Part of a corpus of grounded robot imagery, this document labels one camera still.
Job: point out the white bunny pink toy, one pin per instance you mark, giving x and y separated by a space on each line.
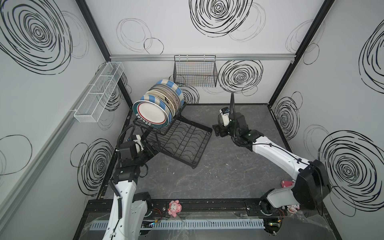
287 184

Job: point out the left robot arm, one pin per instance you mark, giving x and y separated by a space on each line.
129 208

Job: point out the pink plush toy left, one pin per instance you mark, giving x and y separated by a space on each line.
174 208

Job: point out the white plate black rim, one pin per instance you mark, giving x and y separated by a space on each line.
165 98

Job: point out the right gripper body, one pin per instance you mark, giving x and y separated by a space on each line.
221 130

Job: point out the blue striped plate front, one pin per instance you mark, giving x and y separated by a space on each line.
174 87

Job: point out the white plate green rim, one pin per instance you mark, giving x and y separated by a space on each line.
153 114

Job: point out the black wire dish rack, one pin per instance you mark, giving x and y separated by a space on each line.
182 140

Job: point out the black wire wall basket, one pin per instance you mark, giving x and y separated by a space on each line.
196 74

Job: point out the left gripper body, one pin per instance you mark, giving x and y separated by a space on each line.
153 148

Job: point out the pink plush toy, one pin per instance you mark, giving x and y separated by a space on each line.
293 209
174 208

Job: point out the pink plush toy right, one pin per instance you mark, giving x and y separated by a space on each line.
293 209

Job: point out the aluminium wall rail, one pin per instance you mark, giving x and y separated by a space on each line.
203 57
22 187

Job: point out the aluminium wall rail back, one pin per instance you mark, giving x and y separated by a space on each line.
203 57

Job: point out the aluminium wall rail left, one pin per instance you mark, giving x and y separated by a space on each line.
22 187

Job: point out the white mesh wall shelf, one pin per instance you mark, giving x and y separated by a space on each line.
102 88

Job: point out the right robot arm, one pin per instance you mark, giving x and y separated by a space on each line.
310 180

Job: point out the blue striped plate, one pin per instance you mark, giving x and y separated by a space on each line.
153 98
174 87

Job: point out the white slotted cable duct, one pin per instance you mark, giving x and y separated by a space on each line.
213 224

